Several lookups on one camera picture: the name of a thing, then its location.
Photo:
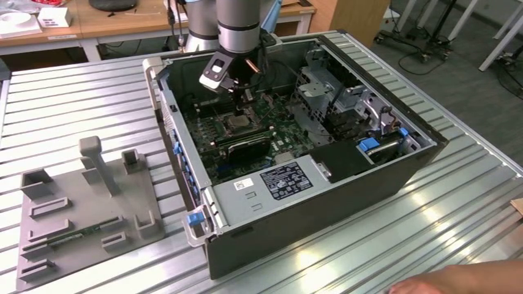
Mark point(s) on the green motherboard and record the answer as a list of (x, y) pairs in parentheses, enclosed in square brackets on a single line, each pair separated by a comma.
[(286, 136)]

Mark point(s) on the small blue clip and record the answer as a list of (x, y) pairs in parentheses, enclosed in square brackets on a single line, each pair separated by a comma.
[(404, 132)]

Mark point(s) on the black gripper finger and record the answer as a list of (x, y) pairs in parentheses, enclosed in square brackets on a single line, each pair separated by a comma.
[(249, 104), (238, 101)]

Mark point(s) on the wooden desk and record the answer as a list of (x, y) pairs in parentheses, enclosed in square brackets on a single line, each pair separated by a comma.
[(124, 23)]

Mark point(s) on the grey parts rack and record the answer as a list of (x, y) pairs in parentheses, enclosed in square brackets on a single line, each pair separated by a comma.
[(94, 202)]

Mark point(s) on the wooden cabinet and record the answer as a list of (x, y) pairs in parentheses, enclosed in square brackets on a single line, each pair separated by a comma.
[(356, 18)]

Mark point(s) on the person's forearm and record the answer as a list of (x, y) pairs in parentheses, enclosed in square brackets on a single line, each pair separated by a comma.
[(498, 277)]

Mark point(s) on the silver drive cage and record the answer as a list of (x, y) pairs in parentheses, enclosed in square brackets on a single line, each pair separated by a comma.
[(317, 92)]

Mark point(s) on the silver CPU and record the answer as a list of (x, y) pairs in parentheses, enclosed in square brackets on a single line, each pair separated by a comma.
[(240, 122)]

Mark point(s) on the black wheeled stand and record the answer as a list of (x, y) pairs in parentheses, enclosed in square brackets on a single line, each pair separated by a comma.
[(433, 39)]

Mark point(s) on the black plastic shroud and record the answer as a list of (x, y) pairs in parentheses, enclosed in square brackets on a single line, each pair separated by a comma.
[(340, 162)]

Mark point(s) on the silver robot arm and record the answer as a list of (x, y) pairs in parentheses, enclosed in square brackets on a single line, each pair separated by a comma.
[(240, 27)]

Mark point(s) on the black round object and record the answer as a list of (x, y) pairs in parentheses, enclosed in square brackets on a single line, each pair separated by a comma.
[(113, 3)]

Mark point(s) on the open black PC case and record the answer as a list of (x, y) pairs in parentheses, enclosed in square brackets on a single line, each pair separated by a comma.
[(310, 232)]

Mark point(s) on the white cardboard box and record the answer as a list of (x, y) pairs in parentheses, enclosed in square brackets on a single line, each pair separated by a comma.
[(53, 16)]

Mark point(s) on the CPU socket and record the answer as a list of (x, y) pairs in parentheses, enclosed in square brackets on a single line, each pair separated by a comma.
[(245, 132)]

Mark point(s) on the silver power supply unit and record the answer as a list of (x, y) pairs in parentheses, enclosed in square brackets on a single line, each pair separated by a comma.
[(245, 205)]

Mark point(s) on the black graphics card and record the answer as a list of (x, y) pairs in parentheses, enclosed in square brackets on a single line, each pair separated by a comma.
[(248, 150)]

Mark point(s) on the green RAM stick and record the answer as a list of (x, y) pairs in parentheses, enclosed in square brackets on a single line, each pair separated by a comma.
[(74, 235)]

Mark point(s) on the blue slot clip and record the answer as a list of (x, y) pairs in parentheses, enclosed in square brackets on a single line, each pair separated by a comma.
[(177, 148)]

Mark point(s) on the red bag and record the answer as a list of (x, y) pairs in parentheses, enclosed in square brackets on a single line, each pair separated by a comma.
[(49, 2)]

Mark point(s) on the brown cardboard piece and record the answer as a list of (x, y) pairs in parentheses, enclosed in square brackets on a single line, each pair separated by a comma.
[(518, 208)]

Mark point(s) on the blue plastic latch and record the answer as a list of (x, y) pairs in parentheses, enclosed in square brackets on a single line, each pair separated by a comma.
[(368, 144)]

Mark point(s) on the white table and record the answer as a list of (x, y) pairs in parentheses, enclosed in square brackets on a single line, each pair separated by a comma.
[(500, 46)]

